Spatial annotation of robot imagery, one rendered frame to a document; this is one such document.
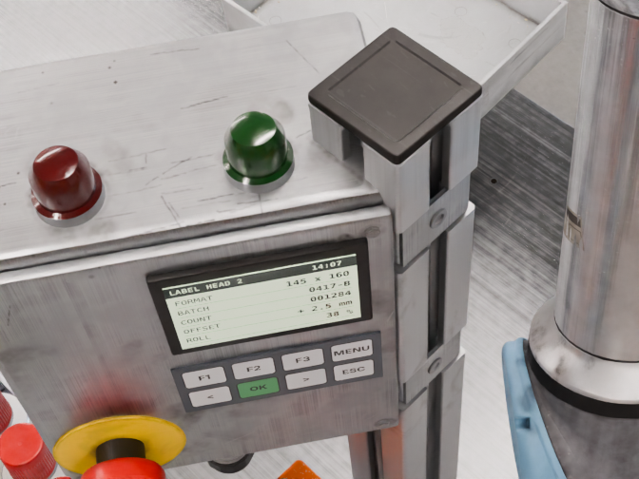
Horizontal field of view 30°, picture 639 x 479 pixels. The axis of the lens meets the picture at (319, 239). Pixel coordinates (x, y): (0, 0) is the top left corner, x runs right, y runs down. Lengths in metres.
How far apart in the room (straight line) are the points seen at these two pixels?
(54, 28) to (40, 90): 0.96
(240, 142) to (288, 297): 0.07
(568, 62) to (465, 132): 2.05
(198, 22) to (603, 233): 0.78
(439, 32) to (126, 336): 0.78
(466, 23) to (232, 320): 0.78
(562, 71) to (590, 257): 1.73
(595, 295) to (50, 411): 0.36
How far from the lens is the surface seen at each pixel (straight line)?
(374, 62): 0.43
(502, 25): 1.21
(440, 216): 0.46
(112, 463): 0.53
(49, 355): 0.48
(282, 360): 0.50
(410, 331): 0.51
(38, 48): 1.43
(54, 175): 0.42
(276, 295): 0.45
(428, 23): 1.21
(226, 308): 0.46
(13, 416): 0.90
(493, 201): 1.22
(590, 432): 0.80
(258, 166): 0.42
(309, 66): 0.47
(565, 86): 2.44
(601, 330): 0.77
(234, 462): 0.80
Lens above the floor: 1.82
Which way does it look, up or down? 56 degrees down
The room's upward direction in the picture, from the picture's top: 7 degrees counter-clockwise
